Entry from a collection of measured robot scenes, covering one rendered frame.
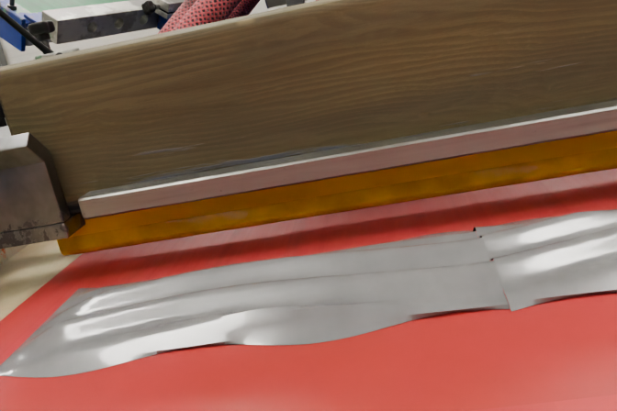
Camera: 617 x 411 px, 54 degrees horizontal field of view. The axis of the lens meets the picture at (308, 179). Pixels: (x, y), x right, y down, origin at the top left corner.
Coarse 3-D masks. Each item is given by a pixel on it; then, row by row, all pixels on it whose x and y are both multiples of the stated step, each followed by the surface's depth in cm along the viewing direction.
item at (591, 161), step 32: (544, 160) 28; (576, 160) 28; (608, 160) 28; (352, 192) 29; (384, 192) 29; (416, 192) 29; (448, 192) 29; (160, 224) 31; (192, 224) 30; (224, 224) 30; (256, 224) 30
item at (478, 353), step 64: (128, 256) 31; (192, 256) 30; (256, 256) 28; (448, 320) 19; (512, 320) 18; (0, 384) 21; (64, 384) 20; (128, 384) 19; (192, 384) 18; (256, 384) 18; (320, 384) 17; (384, 384) 17; (448, 384) 16; (512, 384) 15
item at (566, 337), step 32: (480, 192) 30; (512, 192) 29; (544, 192) 28; (576, 192) 28; (608, 192) 27; (480, 224) 26; (544, 320) 18; (576, 320) 18; (608, 320) 17; (544, 352) 16; (576, 352) 16; (608, 352) 16; (576, 384) 15; (608, 384) 15
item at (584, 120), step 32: (448, 128) 27; (480, 128) 26; (512, 128) 25; (544, 128) 25; (576, 128) 25; (608, 128) 25; (288, 160) 27; (320, 160) 26; (352, 160) 26; (384, 160) 26; (416, 160) 26; (96, 192) 29; (128, 192) 28; (160, 192) 28; (192, 192) 27; (224, 192) 27
